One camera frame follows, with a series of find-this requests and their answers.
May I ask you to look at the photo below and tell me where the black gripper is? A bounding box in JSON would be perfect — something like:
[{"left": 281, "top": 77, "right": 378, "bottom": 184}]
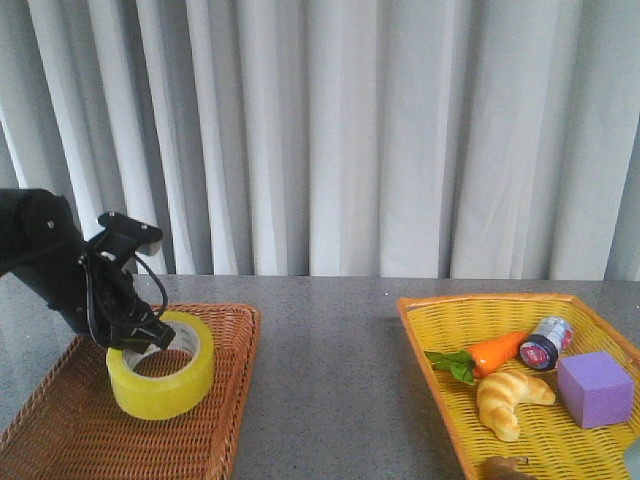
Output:
[{"left": 47, "top": 253, "right": 176, "bottom": 350}]

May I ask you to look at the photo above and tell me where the yellow tape roll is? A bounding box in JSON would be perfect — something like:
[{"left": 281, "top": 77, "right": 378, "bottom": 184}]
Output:
[{"left": 106, "top": 310, "right": 215, "bottom": 420}]

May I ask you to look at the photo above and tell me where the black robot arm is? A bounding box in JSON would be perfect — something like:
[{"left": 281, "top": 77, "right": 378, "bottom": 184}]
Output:
[{"left": 1, "top": 189, "right": 176, "bottom": 353}]

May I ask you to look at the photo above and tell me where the brown wicker basket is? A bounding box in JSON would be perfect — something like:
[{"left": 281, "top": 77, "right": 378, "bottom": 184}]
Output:
[{"left": 1, "top": 304, "right": 261, "bottom": 479}]

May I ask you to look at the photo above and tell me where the orange toy carrot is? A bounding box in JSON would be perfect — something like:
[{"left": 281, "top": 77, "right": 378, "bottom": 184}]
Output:
[{"left": 424, "top": 331, "right": 529, "bottom": 384}]

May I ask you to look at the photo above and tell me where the toy croissant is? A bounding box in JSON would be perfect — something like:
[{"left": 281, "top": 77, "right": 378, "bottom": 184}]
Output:
[{"left": 476, "top": 370, "right": 556, "bottom": 442}]

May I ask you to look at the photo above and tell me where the brown object at basket edge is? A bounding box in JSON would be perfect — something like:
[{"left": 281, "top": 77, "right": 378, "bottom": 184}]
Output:
[{"left": 483, "top": 456, "right": 534, "bottom": 480}]

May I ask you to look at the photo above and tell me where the grey curtain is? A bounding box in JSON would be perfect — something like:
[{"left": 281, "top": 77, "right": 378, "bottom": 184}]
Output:
[{"left": 1, "top": 1, "right": 639, "bottom": 280}]

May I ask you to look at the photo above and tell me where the yellow wicker basket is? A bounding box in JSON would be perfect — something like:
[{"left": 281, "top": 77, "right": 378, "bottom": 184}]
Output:
[{"left": 397, "top": 293, "right": 639, "bottom": 479}]

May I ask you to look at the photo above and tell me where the purple foam cube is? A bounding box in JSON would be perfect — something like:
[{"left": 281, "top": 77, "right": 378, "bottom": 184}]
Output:
[{"left": 557, "top": 351, "right": 635, "bottom": 429}]

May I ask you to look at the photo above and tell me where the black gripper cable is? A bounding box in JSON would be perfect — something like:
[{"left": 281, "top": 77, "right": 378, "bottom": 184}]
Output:
[{"left": 82, "top": 249, "right": 171, "bottom": 346}]

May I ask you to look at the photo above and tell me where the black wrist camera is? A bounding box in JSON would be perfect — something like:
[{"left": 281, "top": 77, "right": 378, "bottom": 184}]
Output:
[{"left": 89, "top": 211, "right": 163, "bottom": 265}]

